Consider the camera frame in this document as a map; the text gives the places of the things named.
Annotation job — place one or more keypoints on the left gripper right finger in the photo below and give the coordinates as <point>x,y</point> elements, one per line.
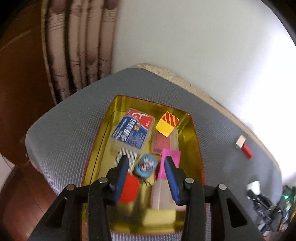
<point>229,220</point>

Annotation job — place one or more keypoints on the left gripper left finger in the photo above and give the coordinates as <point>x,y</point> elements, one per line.
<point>63,221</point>

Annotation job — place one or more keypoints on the white power adapter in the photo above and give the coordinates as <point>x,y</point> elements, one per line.
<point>254,187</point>

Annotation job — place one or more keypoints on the clear case with blue-red card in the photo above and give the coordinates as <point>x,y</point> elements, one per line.
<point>133,131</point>

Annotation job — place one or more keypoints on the red rectangular block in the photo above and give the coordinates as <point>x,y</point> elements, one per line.
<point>247,151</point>

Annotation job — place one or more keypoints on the brown cardboard box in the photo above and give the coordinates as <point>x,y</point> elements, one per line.
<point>130,189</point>

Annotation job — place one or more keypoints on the red gold toffee tin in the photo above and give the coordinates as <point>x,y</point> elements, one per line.
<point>138,217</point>

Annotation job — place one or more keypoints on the grey honeycomb mesh mat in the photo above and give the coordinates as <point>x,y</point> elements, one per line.
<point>59,142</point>

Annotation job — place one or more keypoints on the white zigzag patterned block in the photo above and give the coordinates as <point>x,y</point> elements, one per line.
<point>132,156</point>

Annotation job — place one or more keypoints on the clear case with red insert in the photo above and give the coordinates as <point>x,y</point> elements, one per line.
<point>160,142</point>

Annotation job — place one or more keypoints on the yellow red striped block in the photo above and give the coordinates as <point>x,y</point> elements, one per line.
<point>167,124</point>

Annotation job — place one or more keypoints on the dark wooden cabinet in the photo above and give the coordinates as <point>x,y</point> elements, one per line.
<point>25,93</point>

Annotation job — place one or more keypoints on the beige patterned curtain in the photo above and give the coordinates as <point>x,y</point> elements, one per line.
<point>77,41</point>

